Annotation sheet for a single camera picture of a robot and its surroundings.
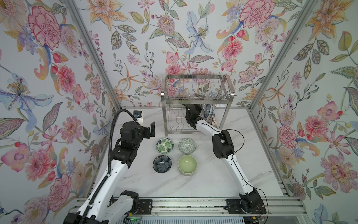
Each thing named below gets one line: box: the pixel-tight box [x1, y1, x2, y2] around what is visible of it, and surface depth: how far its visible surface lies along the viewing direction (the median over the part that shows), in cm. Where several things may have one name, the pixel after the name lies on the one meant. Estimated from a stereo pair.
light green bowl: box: [177, 154, 198, 177], surface depth 86 cm
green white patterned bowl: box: [178, 138, 197, 155], surface depth 97 cm
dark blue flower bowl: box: [152, 154, 173, 174], surface depth 89 cm
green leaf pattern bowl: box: [155, 137, 174, 154], surface depth 97 cm
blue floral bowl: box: [204, 103, 215, 118], surface depth 106 cm
